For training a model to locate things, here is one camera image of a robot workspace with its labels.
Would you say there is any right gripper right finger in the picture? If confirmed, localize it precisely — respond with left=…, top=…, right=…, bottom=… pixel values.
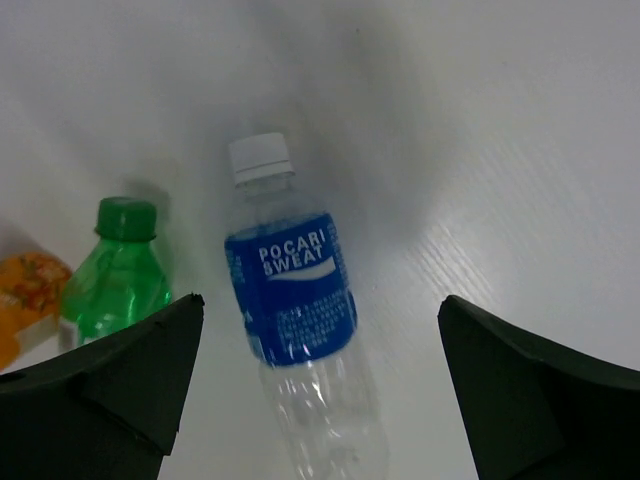
left=438, top=295, right=639, bottom=479

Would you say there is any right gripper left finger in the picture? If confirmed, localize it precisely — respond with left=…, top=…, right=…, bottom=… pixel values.
left=1, top=294, right=204, bottom=480

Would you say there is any orange juice bottle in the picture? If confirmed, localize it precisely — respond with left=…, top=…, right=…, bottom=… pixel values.
left=1, top=252, right=72, bottom=369

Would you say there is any blue-label plastic bottle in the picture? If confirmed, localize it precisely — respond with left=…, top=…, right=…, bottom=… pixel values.
left=224, top=132, right=389, bottom=479

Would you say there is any green plastic bottle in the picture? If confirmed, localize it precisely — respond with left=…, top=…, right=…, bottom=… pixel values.
left=59, top=197, right=172, bottom=353

